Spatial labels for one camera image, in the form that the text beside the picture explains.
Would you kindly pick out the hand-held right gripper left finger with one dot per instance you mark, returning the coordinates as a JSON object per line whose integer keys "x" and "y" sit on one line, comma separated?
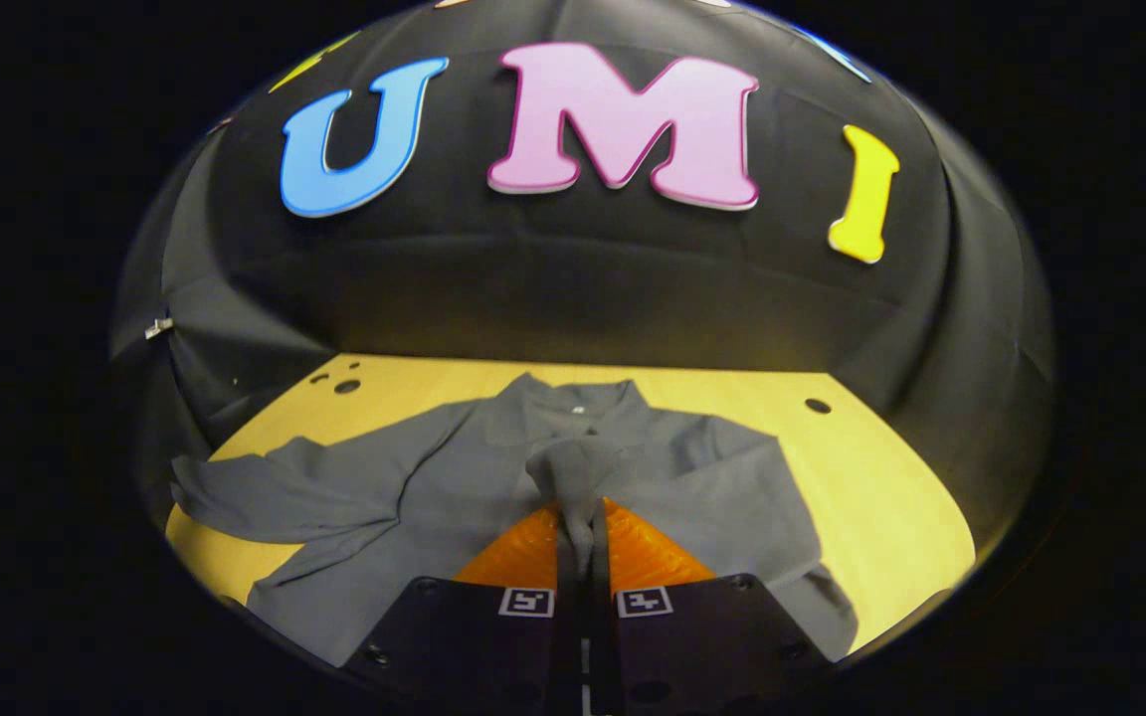
{"x": 569, "y": 617}

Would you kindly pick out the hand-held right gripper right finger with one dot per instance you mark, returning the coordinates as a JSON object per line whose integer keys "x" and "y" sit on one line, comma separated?
{"x": 601, "y": 617}

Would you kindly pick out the grey collared shirt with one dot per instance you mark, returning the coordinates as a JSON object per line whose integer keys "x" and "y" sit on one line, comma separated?
{"x": 454, "y": 467}

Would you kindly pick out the black backdrop cloth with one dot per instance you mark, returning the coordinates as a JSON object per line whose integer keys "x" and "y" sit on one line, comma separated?
{"x": 583, "y": 278}

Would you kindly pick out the silver metal clip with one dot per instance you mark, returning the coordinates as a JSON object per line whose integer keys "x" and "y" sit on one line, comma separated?
{"x": 157, "y": 327}

